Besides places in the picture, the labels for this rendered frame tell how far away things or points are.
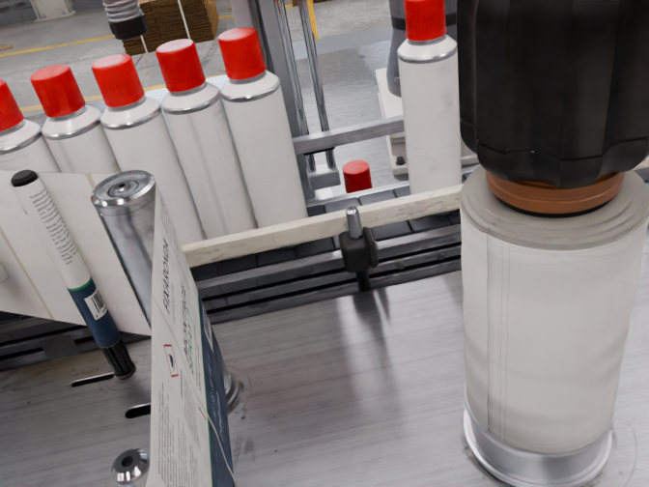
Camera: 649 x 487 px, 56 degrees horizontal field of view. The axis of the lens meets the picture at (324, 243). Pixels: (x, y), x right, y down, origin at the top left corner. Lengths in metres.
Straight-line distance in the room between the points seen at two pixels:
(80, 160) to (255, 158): 0.15
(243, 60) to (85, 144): 0.15
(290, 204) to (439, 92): 0.17
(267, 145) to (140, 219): 0.20
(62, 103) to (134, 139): 0.06
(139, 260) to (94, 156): 0.20
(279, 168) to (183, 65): 0.12
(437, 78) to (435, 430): 0.29
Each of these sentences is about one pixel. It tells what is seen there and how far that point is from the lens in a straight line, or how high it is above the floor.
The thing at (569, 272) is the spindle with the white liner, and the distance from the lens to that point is 0.28.
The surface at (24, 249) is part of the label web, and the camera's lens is 0.50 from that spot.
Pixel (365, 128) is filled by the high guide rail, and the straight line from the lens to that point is 0.61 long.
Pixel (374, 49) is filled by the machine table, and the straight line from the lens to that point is 1.21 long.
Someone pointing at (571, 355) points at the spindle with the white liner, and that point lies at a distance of 0.32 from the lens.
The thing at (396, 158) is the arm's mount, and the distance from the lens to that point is 0.78.
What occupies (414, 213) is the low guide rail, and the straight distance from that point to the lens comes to 0.58.
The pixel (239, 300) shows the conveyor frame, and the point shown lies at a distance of 0.59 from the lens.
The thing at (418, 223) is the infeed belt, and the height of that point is 0.88.
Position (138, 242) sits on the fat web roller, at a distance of 0.37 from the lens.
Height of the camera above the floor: 1.23
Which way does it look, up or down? 36 degrees down
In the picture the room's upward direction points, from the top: 11 degrees counter-clockwise
